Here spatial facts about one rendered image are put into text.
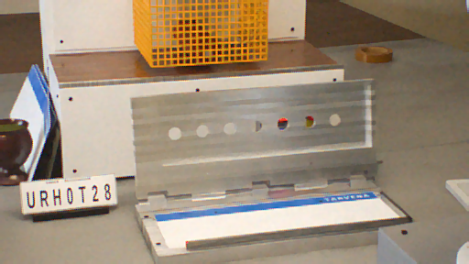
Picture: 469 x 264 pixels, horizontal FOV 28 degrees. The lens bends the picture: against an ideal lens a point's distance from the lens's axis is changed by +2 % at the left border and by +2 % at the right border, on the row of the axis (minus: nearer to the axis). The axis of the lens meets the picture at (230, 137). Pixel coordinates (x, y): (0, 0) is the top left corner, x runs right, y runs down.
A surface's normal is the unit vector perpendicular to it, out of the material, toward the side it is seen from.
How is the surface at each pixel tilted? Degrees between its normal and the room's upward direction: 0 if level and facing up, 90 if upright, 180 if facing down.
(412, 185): 0
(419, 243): 3
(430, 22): 90
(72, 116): 90
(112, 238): 0
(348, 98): 79
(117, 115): 90
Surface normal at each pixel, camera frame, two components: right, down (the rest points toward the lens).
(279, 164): 0.26, 0.14
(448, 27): 0.34, 0.32
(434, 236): 0.02, -0.92
